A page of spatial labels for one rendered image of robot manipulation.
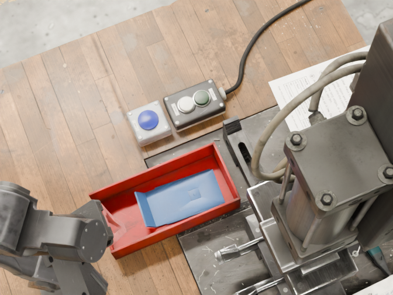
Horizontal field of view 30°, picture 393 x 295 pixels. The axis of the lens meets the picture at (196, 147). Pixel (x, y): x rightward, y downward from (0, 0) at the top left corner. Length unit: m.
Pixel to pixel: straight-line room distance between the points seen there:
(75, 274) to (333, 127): 0.44
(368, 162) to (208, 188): 0.65
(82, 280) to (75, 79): 0.57
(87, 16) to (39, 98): 1.15
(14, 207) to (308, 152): 0.39
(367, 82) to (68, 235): 0.42
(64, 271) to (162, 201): 0.38
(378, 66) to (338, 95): 0.76
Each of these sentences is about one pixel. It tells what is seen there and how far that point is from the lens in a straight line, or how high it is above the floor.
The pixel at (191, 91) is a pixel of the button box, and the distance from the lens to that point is 1.43.
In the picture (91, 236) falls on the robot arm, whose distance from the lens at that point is 0.97.
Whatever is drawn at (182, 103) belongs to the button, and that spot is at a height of 0.94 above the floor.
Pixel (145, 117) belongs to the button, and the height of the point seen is 0.94.
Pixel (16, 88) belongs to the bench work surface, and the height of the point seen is 0.90.
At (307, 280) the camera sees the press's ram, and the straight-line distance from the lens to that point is 1.11.
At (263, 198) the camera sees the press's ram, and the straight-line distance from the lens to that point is 1.13.
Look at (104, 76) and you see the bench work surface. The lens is 1.49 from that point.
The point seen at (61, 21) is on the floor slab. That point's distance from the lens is 2.63.
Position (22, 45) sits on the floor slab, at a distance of 2.62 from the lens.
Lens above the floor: 2.23
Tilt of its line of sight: 70 degrees down
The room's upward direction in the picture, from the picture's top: 7 degrees counter-clockwise
